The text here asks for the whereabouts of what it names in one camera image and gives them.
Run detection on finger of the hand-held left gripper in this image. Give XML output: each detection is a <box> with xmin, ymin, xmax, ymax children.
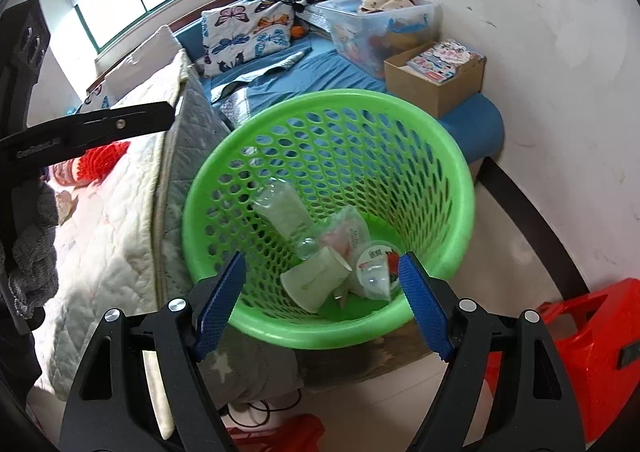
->
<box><xmin>0</xmin><ymin>101</ymin><xmax>175</xmax><ymax>164</ymax></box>

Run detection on blue patterned cloth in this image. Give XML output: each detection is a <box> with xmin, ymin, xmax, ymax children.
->
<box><xmin>212</xmin><ymin>47</ymin><xmax>313</xmax><ymax>100</ymax></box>

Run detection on clear plastic wrapper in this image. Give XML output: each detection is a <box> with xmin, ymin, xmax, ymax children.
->
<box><xmin>320</xmin><ymin>206</ymin><xmax>372</xmax><ymax>258</ymax></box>

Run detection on spotted white cloth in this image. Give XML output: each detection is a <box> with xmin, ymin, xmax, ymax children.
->
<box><xmin>360</xmin><ymin>0</ymin><xmax>416</xmax><ymax>14</ymax></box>

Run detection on blue mattress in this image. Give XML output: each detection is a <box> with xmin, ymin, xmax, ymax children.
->
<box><xmin>172</xmin><ymin>0</ymin><xmax>503</xmax><ymax>173</ymax></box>

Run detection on red plastic stool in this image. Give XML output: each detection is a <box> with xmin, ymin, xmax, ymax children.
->
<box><xmin>537</xmin><ymin>278</ymin><xmax>640</xmax><ymax>444</ymax></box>
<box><xmin>224</xmin><ymin>413</ymin><xmax>326</xmax><ymax>452</ymax></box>

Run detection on large butterfly print pillow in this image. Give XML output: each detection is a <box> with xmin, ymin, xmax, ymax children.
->
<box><xmin>196</xmin><ymin>0</ymin><xmax>297</xmax><ymax>79</ymax></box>

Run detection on white paper cup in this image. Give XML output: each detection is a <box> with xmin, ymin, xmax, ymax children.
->
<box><xmin>280</xmin><ymin>246</ymin><xmax>352</xmax><ymax>314</ymax></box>

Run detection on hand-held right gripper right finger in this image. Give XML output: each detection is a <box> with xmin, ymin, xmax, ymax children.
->
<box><xmin>397</xmin><ymin>251</ymin><xmax>586</xmax><ymax>452</ymax></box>

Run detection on green plastic basket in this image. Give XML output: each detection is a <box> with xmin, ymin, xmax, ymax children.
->
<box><xmin>181</xmin><ymin>88</ymin><xmax>476</xmax><ymax>350</ymax></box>

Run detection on patterned flat box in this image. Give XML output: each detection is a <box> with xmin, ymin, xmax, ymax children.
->
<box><xmin>407</xmin><ymin>39</ymin><xmax>486</xmax><ymax>83</ymax></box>

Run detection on clear plastic storage bin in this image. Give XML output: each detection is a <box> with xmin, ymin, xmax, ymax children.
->
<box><xmin>315</xmin><ymin>0</ymin><xmax>441</xmax><ymax>80</ymax></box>

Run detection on grey star print mat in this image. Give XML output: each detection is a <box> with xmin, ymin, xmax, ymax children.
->
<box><xmin>197</xmin><ymin>344</ymin><xmax>306</xmax><ymax>405</ymax></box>

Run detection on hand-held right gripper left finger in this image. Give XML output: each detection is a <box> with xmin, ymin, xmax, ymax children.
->
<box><xmin>59</xmin><ymin>251</ymin><xmax>247</xmax><ymax>452</ymax></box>

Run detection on cardboard box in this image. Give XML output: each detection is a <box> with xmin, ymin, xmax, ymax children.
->
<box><xmin>384</xmin><ymin>39</ymin><xmax>486</xmax><ymax>118</ymax></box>

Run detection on clear bottle with yellow label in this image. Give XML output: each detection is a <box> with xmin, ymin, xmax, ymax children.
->
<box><xmin>250</xmin><ymin>181</ymin><xmax>322</xmax><ymax>259</ymax></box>

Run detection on grey pillow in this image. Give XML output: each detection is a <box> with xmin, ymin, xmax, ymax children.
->
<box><xmin>102</xmin><ymin>24</ymin><xmax>183</xmax><ymax>100</ymax></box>

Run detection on clear plastic lidded container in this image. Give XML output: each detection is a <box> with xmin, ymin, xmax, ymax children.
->
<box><xmin>350</xmin><ymin>241</ymin><xmax>402</xmax><ymax>303</ymax></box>

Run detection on person's left forearm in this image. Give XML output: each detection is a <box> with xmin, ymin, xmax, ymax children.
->
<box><xmin>0</xmin><ymin>179</ymin><xmax>60</xmax><ymax>320</ymax></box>

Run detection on white quilted blanket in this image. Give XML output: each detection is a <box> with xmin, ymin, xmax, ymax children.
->
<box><xmin>30</xmin><ymin>52</ymin><xmax>236</xmax><ymax>398</ymax></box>

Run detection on long patterned box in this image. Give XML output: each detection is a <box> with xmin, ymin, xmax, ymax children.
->
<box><xmin>302</xmin><ymin>4</ymin><xmax>331</xmax><ymax>38</ymax></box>

